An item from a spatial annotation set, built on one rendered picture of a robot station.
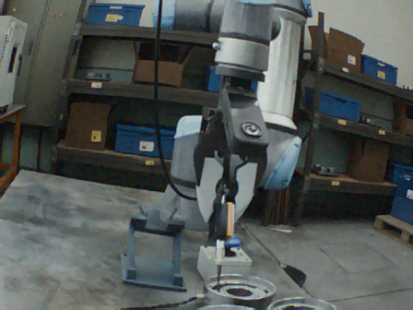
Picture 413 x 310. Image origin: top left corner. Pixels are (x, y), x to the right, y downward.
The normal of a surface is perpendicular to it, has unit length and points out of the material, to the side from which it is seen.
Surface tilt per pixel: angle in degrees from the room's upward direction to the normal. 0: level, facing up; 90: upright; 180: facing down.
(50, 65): 90
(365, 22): 90
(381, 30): 90
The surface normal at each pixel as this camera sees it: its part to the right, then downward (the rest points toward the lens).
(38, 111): 0.20, 0.17
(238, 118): 0.25, -0.74
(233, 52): -0.40, 0.07
